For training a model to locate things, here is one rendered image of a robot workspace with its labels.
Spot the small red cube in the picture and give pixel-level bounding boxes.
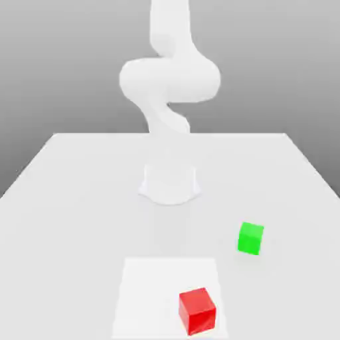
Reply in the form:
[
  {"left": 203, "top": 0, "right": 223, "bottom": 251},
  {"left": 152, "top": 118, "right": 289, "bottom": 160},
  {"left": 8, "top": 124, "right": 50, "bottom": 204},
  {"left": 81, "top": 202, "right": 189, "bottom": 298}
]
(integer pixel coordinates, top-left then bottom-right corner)
[{"left": 178, "top": 287, "right": 217, "bottom": 337}]

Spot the small green cube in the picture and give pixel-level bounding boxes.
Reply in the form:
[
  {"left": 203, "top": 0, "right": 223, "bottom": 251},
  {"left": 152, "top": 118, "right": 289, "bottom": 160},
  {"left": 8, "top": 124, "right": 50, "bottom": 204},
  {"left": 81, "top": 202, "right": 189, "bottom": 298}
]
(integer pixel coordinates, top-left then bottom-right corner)
[{"left": 236, "top": 221, "right": 265, "bottom": 256}]

